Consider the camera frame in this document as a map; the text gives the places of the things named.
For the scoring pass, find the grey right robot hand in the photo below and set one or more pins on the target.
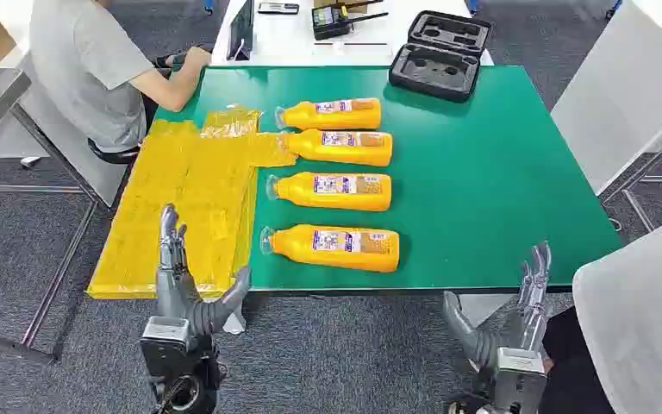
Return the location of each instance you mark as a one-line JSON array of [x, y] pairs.
[[531, 320]]

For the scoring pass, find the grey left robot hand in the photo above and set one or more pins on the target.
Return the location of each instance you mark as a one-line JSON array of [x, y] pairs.
[[177, 297]]

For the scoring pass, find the orange drink bottle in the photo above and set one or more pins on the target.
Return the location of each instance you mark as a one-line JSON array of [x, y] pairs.
[[331, 193], [342, 148], [331, 114], [337, 248]]

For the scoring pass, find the yellow sheet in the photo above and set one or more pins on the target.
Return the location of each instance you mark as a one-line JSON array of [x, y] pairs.
[[177, 205]]

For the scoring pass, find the green mat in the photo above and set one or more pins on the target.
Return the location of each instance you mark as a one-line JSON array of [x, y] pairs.
[[479, 188]]

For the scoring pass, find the black chair seat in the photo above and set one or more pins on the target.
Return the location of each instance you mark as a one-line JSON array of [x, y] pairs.
[[111, 154]]

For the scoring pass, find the grey panel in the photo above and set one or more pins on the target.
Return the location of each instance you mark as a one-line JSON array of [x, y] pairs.
[[65, 168]]

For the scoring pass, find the seated person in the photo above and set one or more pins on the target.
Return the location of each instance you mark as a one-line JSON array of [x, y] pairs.
[[79, 63]]

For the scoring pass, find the open black foam case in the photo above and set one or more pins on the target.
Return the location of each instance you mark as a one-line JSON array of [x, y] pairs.
[[439, 63]]

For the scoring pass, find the black tablet on stand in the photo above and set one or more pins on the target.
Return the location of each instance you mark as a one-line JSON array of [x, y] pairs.
[[241, 31]]

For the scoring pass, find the white table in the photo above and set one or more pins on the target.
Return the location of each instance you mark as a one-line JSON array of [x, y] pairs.
[[291, 37]]

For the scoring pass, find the black phone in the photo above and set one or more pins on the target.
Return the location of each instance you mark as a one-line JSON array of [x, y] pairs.
[[278, 8]]

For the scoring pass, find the thin black stick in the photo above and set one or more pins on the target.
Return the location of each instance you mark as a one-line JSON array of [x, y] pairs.
[[351, 43]]

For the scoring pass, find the black handheld radio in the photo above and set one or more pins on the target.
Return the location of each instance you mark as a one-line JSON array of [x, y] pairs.
[[331, 23]]

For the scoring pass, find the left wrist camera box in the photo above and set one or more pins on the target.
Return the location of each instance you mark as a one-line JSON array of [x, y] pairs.
[[165, 345]]

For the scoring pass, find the white panel with metal frame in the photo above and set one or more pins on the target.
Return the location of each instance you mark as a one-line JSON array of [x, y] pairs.
[[611, 103]]

